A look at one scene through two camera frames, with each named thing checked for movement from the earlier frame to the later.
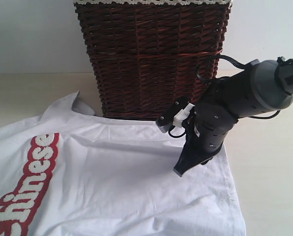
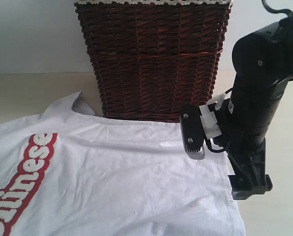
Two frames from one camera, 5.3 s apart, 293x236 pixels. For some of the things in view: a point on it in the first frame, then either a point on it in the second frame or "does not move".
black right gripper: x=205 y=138 to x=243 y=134
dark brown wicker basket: x=144 y=57 does not move
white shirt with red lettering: x=63 y=172 does not move
